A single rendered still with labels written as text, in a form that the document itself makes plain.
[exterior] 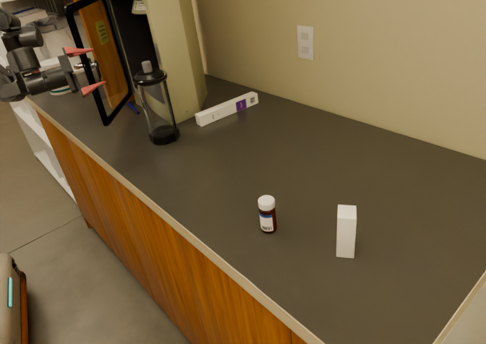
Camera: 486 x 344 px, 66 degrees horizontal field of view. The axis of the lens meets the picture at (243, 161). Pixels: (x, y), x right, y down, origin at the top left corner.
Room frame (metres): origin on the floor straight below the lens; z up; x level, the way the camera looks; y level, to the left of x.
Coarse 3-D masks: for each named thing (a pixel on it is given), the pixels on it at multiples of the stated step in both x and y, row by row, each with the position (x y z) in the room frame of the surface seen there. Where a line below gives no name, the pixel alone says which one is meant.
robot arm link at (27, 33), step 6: (0, 18) 1.43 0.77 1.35; (6, 18) 1.43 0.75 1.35; (0, 24) 1.42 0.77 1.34; (6, 24) 1.42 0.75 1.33; (6, 30) 1.43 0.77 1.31; (12, 30) 1.44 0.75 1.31; (18, 30) 1.45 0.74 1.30; (24, 30) 1.43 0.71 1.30; (30, 30) 1.43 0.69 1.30; (36, 30) 1.44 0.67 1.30; (24, 36) 1.41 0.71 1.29; (30, 36) 1.41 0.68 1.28; (36, 36) 1.42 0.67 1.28; (24, 42) 1.41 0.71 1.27; (30, 42) 1.41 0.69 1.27; (36, 42) 1.41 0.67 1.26; (42, 42) 1.45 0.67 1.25
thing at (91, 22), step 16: (80, 16) 1.28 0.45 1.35; (96, 16) 1.39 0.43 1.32; (80, 32) 1.25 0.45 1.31; (96, 32) 1.35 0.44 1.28; (96, 48) 1.32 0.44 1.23; (112, 48) 1.44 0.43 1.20; (112, 64) 1.40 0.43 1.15; (96, 80) 1.24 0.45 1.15; (112, 80) 1.36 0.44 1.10; (112, 96) 1.32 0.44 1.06
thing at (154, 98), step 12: (156, 84) 1.13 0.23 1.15; (144, 96) 1.13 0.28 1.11; (156, 96) 1.12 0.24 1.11; (144, 108) 1.14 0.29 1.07; (156, 108) 1.12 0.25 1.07; (168, 108) 1.14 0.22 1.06; (156, 120) 1.12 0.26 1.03; (168, 120) 1.13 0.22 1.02; (156, 132) 1.12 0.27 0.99; (168, 132) 1.13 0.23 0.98
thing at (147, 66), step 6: (144, 66) 1.15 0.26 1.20; (150, 66) 1.16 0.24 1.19; (138, 72) 1.17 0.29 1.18; (144, 72) 1.16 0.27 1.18; (150, 72) 1.15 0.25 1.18; (156, 72) 1.14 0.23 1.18; (162, 72) 1.16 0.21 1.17; (138, 78) 1.13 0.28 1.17; (144, 78) 1.12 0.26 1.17; (150, 78) 1.12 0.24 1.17
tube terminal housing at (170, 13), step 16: (144, 0) 1.28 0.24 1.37; (160, 0) 1.29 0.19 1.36; (176, 0) 1.33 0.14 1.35; (160, 16) 1.28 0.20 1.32; (176, 16) 1.32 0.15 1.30; (192, 16) 1.50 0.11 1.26; (160, 32) 1.28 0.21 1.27; (176, 32) 1.31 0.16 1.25; (192, 32) 1.45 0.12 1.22; (160, 48) 1.27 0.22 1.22; (176, 48) 1.31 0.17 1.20; (192, 48) 1.40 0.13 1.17; (160, 64) 1.28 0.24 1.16; (176, 64) 1.30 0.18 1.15; (192, 64) 1.36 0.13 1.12; (176, 80) 1.29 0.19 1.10; (192, 80) 1.33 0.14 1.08; (176, 96) 1.28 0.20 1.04; (192, 96) 1.32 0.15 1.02; (176, 112) 1.27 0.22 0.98; (192, 112) 1.31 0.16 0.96
